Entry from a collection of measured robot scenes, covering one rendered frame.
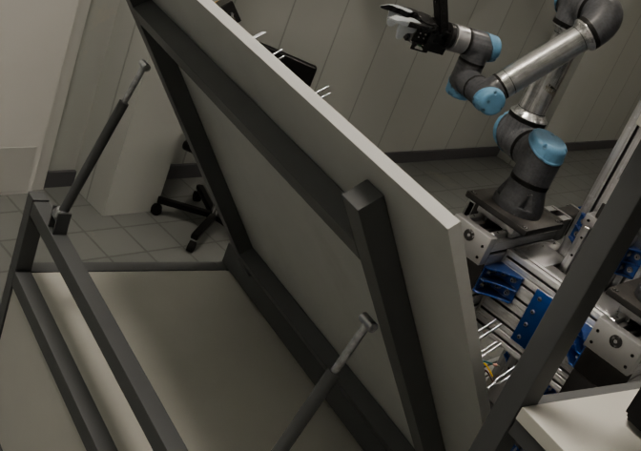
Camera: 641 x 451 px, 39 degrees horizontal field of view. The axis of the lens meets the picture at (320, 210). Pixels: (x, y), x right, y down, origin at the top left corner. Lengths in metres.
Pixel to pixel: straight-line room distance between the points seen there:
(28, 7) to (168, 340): 1.98
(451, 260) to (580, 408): 0.30
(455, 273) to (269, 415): 1.06
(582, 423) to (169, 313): 1.28
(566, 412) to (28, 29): 3.03
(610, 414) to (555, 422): 0.11
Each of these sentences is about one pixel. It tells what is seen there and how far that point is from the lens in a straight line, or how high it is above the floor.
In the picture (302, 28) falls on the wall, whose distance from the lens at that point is 4.85.
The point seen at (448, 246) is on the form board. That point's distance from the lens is 1.02.
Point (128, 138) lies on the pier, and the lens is 4.04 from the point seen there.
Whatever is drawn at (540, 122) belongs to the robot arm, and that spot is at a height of 1.40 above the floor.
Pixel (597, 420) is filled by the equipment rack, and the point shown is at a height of 1.46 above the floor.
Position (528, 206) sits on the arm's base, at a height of 1.20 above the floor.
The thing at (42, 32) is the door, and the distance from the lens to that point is 3.88.
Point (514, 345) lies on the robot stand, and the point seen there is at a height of 0.83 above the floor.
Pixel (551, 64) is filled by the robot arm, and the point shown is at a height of 1.60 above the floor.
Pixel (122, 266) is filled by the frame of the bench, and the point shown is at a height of 0.80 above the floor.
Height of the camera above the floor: 2.03
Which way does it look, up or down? 24 degrees down
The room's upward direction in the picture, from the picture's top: 22 degrees clockwise
